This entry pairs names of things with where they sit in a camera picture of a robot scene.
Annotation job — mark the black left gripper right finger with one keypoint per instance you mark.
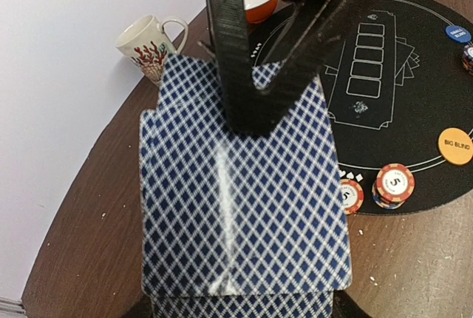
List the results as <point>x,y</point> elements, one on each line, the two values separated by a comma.
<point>258,92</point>

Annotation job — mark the blue small blind button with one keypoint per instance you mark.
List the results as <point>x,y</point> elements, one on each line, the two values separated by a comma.
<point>458,34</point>

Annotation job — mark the orange big blind button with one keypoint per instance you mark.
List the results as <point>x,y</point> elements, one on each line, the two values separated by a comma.
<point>455,146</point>

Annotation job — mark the red poker chip stack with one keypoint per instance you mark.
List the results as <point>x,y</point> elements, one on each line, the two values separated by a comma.
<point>353,196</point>

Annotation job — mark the blue playing card deck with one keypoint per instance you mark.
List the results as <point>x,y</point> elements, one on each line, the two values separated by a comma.
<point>237,225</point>

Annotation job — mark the white orange bowl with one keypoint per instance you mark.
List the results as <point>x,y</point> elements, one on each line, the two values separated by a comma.
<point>257,11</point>

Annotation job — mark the round black poker mat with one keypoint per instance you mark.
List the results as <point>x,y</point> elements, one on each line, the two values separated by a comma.
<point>391,88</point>

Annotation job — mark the floral ceramic mug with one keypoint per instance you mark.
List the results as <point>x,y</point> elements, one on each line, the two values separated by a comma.
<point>146,44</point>

